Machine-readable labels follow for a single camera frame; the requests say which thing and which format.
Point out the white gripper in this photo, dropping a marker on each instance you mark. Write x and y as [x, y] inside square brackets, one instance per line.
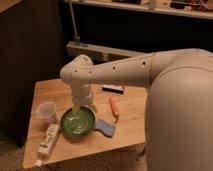
[78, 102]

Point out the orange pepper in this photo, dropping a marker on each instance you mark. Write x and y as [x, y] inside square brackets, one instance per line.
[114, 108]

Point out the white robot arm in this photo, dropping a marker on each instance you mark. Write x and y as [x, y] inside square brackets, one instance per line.
[179, 105]

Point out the green ceramic bowl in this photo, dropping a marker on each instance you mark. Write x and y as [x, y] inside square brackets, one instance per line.
[79, 125]

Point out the clear plastic cup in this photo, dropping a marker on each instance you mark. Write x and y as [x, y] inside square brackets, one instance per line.
[47, 112]

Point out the blue sponge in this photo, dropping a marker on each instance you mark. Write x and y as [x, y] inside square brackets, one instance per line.
[105, 128]

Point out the metal pole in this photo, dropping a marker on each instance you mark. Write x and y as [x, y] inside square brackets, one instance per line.
[76, 36]

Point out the white tube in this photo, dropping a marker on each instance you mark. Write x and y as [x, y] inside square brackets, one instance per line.
[47, 144]

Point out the dark cabinet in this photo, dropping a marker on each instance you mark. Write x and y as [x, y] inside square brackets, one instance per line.
[32, 48]

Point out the wooden shelf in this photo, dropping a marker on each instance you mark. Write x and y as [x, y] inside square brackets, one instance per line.
[202, 9]

